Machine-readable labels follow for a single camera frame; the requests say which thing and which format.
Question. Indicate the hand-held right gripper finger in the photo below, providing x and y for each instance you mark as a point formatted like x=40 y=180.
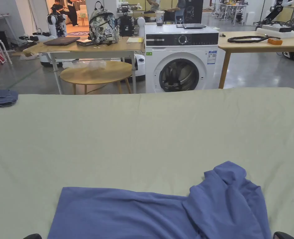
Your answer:
x=283 y=236

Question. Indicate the blue shirt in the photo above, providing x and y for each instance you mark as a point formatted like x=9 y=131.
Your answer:
x=127 y=214

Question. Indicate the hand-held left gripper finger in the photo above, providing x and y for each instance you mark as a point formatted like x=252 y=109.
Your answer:
x=33 y=236

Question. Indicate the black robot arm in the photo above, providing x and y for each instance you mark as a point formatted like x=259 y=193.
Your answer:
x=273 y=13

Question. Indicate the black and white robot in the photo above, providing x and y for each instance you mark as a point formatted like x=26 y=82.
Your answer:
x=139 y=67

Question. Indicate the white washing machine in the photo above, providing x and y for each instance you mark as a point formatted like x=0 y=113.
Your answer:
x=181 y=57

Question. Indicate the folded dark blue garment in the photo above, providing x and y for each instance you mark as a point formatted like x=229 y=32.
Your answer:
x=1 y=97

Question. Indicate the bed with pale green sheet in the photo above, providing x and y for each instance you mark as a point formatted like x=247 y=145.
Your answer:
x=112 y=137

